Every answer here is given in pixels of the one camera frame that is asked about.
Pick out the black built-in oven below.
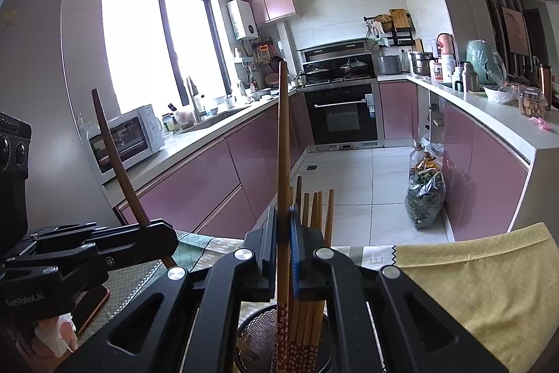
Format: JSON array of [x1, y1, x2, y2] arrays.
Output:
[[301, 81, 380, 149]]

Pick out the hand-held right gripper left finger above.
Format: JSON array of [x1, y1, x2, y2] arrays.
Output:
[[55, 207, 280, 373]]

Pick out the copper tumbler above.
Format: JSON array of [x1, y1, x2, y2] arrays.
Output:
[[538, 64, 553, 94]]

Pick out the wall rack with cutting boards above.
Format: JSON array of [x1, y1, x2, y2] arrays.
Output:
[[363, 8, 415, 48]]

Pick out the beige green patterned tablecloth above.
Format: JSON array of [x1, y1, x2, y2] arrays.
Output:
[[76, 230, 398, 339]]

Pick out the plastic oil bottle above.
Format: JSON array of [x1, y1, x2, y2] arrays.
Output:
[[417, 152, 444, 181], [409, 141, 426, 177]]

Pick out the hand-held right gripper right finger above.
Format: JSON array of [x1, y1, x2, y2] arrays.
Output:
[[288, 205, 509, 373]]

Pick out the pink cabinet beside oven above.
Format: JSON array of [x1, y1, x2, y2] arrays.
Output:
[[379, 79, 420, 141]]

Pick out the black integrated stove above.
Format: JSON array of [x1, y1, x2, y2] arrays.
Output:
[[298, 40, 378, 85]]

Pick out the white microwave oven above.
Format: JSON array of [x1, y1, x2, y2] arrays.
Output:
[[87, 104, 166, 186]]

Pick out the grey refrigerator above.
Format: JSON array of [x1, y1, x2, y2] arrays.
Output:
[[0, 0, 127, 234]]

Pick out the white bowl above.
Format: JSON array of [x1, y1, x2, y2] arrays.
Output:
[[484, 87, 518, 105]]

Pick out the white wall water heater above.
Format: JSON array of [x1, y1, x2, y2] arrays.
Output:
[[227, 0, 258, 41]]

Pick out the yellow cloth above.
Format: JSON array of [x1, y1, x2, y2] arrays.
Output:
[[367, 222, 559, 373]]

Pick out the person's left hand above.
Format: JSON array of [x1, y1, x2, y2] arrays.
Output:
[[28, 309, 79, 358]]

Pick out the white kitchen countertop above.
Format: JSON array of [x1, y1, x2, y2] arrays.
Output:
[[102, 87, 302, 208], [378, 73, 559, 166]]

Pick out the steel kitchen faucet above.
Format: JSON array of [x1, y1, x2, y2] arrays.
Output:
[[186, 76, 204, 122]]

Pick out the pink cabinets under window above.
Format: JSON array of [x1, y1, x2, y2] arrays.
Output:
[[116, 93, 313, 245]]

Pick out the plastic bag of greens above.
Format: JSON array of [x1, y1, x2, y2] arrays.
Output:
[[404, 171, 447, 229]]

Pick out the bundle of wooden chopsticks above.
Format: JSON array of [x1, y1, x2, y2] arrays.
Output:
[[286, 175, 336, 373]]

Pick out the steel thermos bottle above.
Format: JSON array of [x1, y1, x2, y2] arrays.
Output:
[[460, 63, 479, 92]]

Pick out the clear plastic cookie container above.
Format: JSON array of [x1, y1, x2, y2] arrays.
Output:
[[519, 88, 549, 118]]

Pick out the pink peninsula cabinets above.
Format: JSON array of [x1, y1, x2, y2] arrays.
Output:
[[437, 95, 531, 243]]

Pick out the dark smartphone with orange edge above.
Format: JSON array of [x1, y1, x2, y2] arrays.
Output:
[[72, 285, 110, 334]]

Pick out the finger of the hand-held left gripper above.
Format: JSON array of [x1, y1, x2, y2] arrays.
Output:
[[2, 245, 175, 290], [24, 219, 180, 258]]

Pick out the kitchen window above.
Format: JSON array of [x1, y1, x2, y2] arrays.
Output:
[[101, 0, 232, 116]]

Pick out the steel stock pot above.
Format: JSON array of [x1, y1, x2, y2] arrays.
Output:
[[409, 51, 434, 77]]

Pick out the hanging utensil rack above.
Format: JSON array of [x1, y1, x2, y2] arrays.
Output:
[[233, 41, 284, 89]]

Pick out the floral-handled wooden chopstick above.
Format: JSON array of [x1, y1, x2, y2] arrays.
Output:
[[275, 60, 291, 373], [91, 89, 175, 269]]

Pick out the green appliance under plastic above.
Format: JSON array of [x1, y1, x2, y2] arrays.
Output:
[[465, 40, 507, 86]]

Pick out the black mesh utensil holder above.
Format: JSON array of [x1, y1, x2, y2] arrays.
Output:
[[233, 302, 348, 373]]

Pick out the framed wall art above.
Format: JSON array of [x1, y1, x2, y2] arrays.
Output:
[[501, 6, 531, 56]]

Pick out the lidded cooking pot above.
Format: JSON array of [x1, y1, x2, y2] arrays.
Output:
[[340, 57, 368, 77], [303, 66, 330, 84]]

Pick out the pink kettle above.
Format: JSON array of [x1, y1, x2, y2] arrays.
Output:
[[437, 33, 456, 59]]

